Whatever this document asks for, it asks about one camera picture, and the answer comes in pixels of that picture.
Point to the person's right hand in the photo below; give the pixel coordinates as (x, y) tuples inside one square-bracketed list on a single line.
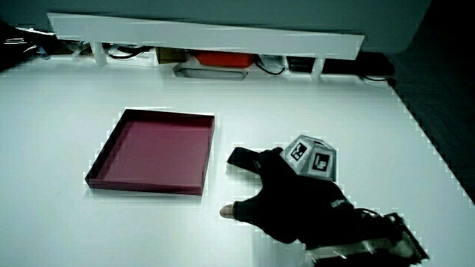
[(297, 207)]

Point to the person's right forearm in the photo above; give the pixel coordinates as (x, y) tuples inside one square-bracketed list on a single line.
[(382, 241)]

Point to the black small box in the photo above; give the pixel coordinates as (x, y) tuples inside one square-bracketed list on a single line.
[(300, 64)]

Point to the maroon shallow tray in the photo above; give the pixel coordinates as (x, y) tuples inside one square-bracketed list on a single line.
[(159, 155)]

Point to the grey flat tray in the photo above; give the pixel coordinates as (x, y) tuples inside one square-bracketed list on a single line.
[(209, 73)]

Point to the orange box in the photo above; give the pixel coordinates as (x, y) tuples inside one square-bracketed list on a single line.
[(222, 59)]

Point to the white desk shelf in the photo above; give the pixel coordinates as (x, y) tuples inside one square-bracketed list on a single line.
[(208, 37)]

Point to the brown cardboard box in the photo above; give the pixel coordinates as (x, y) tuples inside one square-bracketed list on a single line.
[(170, 55)]

